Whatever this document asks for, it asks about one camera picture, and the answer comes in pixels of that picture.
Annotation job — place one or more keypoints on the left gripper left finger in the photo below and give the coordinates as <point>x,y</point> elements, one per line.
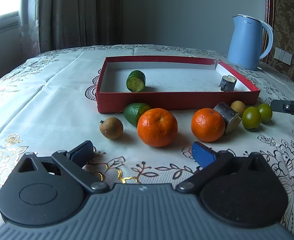
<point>73,162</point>

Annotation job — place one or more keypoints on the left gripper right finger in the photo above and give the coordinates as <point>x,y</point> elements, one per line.
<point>212,164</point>

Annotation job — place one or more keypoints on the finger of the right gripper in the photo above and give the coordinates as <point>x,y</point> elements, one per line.
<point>282,106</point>

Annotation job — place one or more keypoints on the green tomato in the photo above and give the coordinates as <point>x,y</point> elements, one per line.
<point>251,118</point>
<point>266,112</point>

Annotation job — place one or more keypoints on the smaller orange tangerine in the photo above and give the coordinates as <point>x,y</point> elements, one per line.
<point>207,125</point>

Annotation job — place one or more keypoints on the green tomato front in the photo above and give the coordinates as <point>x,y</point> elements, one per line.
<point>251,118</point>

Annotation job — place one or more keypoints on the dark sugarcane piece outside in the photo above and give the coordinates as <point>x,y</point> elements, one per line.
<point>231,117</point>

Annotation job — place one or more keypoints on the large orange tangerine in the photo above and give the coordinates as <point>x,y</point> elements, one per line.
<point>157,127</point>

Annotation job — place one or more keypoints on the green cucumber piece outside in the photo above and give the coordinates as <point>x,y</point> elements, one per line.
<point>133,112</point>

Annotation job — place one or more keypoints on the dark sugarcane piece in box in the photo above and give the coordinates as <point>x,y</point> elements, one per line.
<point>227,83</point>

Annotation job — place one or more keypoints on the light blue electric kettle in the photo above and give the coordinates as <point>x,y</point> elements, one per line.
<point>246,42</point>

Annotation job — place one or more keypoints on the red shallow cardboard box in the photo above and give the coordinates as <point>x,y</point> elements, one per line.
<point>172,83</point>

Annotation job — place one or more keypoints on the green cucumber piece in box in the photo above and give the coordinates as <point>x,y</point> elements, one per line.
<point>135,81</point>

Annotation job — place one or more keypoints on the brown patterned curtain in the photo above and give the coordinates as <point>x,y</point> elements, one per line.
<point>46,25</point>

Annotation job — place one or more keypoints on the white wall switch panel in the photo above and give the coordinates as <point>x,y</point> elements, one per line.
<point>283,56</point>

